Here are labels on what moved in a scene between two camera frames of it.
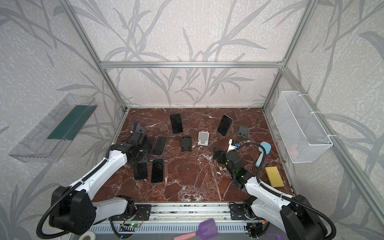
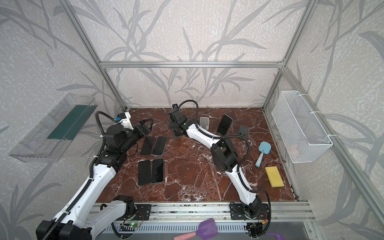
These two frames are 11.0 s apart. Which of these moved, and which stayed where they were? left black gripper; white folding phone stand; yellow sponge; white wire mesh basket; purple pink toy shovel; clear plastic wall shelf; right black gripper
Moved: left black gripper; white folding phone stand; right black gripper
Stayed: purple pink toy shovel; white wire mesh basket; yellow sponge; clear plastic wall shelf
